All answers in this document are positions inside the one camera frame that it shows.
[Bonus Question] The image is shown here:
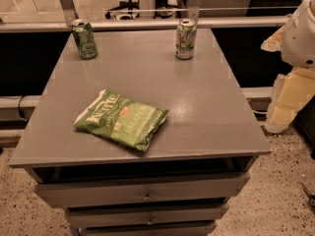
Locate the green jalapeno chip bag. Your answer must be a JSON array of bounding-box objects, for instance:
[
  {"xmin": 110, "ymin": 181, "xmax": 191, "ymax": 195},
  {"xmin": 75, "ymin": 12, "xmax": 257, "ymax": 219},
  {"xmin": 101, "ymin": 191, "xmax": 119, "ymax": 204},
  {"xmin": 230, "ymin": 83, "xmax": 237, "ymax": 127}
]
[{"xmin": 74, "ymin": 89, "xmax": 168, "ymax": 151}]

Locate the middle grey drawer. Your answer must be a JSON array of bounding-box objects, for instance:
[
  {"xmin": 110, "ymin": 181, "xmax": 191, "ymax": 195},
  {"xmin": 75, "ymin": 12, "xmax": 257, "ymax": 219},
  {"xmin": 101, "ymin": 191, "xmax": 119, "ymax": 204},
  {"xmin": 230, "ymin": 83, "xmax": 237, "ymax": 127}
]
[{"xmin": 65, "ymin": 203, "xmax": 228, "ymax": 228}]

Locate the grey metal railing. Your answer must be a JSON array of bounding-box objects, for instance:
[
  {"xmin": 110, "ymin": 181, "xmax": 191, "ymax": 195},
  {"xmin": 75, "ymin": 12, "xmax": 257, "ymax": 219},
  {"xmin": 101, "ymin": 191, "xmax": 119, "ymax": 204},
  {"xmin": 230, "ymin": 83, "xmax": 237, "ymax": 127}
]
[{"xmin": 0, "ymin": 0, "xmax": 302, "ymax": 32}]

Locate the black cable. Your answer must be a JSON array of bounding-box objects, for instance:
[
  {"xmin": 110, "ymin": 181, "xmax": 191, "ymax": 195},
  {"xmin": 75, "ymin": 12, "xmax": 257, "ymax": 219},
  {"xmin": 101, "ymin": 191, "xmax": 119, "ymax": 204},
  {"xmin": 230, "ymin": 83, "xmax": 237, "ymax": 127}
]
[{"xmin": 17, "ymin": 95, "xmax": 28, "ymax": 121}]

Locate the top grey drawer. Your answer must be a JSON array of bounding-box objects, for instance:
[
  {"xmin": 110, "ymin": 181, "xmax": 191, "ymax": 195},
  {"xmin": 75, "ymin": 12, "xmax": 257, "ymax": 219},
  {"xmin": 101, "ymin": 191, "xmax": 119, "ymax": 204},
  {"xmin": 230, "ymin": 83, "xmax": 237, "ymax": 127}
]
[{"xmin": 34, "ymin": 172, "xmax": 250, "ymax": 207}]

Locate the bottom grey drawer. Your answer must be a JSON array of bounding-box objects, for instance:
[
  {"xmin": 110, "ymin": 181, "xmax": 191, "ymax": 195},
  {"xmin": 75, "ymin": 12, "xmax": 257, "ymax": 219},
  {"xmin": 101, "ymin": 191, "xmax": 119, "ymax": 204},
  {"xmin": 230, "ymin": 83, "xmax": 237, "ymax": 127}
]
[{"xmin": 82, "ymin": 221, "xmax": 217, "ymax": 236}]

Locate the grey drawer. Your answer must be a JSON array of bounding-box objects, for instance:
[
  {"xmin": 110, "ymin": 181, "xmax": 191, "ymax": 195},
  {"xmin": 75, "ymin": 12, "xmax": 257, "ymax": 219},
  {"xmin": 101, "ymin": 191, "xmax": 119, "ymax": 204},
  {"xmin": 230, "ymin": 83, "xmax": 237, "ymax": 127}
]
[
  {"xmin": 34, "ymin": 172, "xmax": 250, "ymax": 207},
  {"xmin": 82, "ymin": 221, "xmax": 217, "ymax": 236},
  {"xmin": 65, "ymin": 203, "xmax": 228, "ymax": 228}
]

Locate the grey drawer cabinet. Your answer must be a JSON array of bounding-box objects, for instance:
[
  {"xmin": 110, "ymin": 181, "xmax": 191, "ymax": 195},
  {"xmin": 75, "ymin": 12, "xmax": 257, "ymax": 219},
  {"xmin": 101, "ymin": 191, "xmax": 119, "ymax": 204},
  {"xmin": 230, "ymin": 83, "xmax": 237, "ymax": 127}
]
[{"xmin": 11, "ymin": 29, "xmax": 270, "ymax": 236}]

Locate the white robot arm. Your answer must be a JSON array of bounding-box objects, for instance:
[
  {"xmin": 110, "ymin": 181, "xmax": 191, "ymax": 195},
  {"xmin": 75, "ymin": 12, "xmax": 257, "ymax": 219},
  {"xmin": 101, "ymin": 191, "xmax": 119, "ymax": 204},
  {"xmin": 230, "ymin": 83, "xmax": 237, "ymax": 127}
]
[{"xmin": 282, "ymin": 0, "xmax": 315, "ymax": 68}]

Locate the white green soda can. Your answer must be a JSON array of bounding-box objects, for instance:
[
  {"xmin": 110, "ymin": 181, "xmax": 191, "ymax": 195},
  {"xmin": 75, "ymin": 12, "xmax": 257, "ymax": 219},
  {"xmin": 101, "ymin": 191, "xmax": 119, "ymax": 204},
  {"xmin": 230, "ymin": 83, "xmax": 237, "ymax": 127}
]
[{"xmin": 175, "ymin": 19, "xmax": 197, "ymax": 59}]

